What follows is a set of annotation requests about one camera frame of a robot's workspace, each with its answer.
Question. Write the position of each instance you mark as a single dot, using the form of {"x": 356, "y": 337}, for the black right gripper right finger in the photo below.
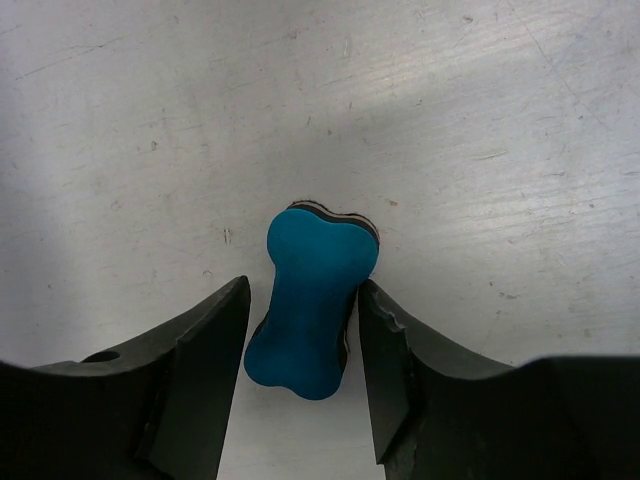
{"x": 441, "y": 411}

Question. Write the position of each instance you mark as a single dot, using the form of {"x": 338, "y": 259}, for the blue bone-shaped eraser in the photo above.
{"x": 320, "y": 259}

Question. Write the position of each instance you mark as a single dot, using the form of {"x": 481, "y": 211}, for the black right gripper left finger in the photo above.
{"x": 154, "y": 407}

